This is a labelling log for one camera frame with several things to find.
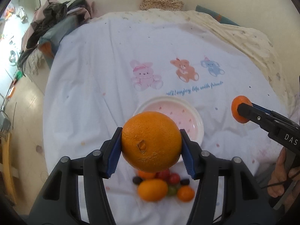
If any dark grape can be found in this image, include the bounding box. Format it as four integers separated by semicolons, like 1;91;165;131
180;179;190;186
132;176;143;185

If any small mandarin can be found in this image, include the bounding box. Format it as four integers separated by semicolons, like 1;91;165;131
137;170;156;180
176;185;195;202
231;95;253;124

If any small mandarin top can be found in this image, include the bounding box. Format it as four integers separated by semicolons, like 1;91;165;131
137;170;156;180

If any large orange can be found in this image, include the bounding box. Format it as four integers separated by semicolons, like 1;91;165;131
121;111;182;173
137;179;168;202

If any red plum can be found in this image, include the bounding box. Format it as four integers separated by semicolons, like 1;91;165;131
155;169;170;181
167;173;181;185

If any green grape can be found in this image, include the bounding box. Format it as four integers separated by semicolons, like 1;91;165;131
167;185;177;197

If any person right hand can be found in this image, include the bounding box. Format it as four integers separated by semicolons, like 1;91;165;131
267;147;299;213

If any cream floral blanket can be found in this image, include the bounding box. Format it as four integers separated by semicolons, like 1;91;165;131
98;9;297;116

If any pink strawberry pattern bowl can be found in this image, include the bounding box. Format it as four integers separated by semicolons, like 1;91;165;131
133;95;204;145

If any yellow wooden chair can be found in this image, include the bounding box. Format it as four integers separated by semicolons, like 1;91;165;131
1;132;17;206

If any teal orange pillow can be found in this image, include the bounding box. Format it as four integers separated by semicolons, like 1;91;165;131
195;5;238;26

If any pile of clothes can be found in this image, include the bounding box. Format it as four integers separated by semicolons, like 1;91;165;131
17;0;98;75

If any floral pillow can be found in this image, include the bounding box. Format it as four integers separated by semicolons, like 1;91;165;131
139;0;184;11

